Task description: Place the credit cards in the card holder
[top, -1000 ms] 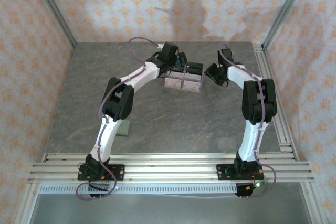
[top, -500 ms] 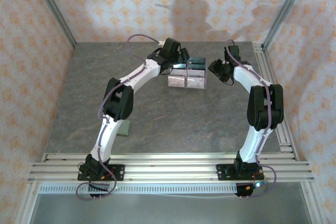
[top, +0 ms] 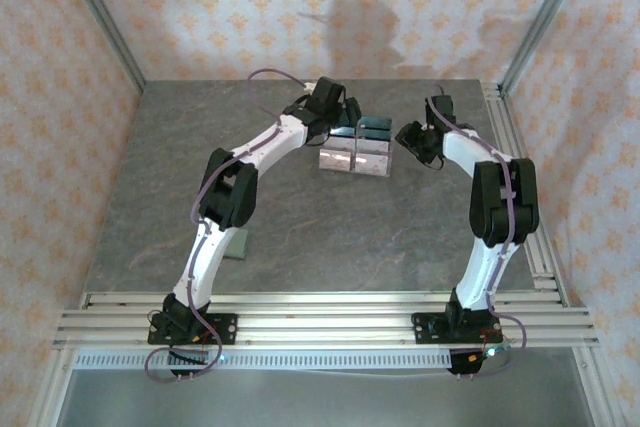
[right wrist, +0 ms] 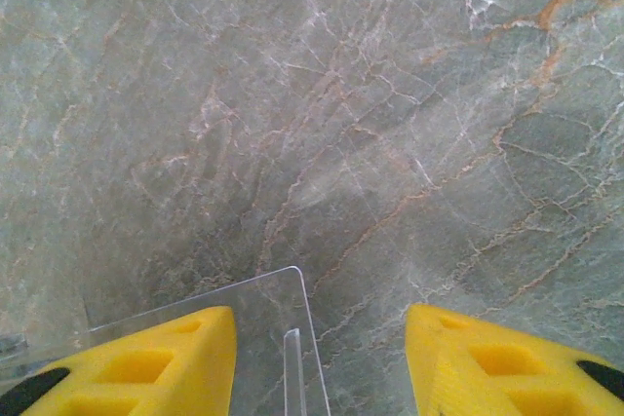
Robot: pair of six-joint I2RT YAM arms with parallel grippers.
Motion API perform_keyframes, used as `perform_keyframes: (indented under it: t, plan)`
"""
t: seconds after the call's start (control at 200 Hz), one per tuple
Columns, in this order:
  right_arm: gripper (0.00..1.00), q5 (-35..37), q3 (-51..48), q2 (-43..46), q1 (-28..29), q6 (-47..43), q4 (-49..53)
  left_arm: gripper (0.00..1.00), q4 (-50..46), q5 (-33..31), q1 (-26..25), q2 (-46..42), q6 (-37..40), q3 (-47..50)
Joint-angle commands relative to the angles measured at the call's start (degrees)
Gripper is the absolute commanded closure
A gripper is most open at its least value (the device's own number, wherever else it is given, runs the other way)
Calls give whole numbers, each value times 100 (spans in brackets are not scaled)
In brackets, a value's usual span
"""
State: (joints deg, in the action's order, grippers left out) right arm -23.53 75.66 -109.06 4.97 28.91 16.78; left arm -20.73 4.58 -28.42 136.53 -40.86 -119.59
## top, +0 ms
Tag aluminium mounting rail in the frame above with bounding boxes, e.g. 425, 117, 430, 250
52, 290, 601, 351

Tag clear acrylic card stand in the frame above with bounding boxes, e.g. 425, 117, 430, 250
317, 115, 393, 178

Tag green card holder wallet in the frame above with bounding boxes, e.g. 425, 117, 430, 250
222, 227, 250, 261

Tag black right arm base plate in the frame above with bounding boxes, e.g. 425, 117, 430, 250
411, 311, 504, 347

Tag aluminium frame leg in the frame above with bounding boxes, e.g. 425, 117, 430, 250
29, 346, 76, 427
572, 346, 621, 427

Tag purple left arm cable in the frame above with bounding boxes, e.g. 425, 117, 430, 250
144, 68, 314, 384

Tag aluminium frame post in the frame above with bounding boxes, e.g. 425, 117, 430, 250
52, 0, 147, 93
499, 0, 596, 93

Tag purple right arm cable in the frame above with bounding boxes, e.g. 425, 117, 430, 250
424, 84, 526, 381

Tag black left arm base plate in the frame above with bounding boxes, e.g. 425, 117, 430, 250
147, 313, 239, 347

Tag slotted grey cable duct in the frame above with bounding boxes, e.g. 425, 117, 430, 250
74, 349, 454, 371

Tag aluminium side rail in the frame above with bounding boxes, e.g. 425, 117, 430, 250
482, 81, 571, 308

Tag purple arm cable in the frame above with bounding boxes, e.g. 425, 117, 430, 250
144, 68, 314, 384
424, 84, 526, 381

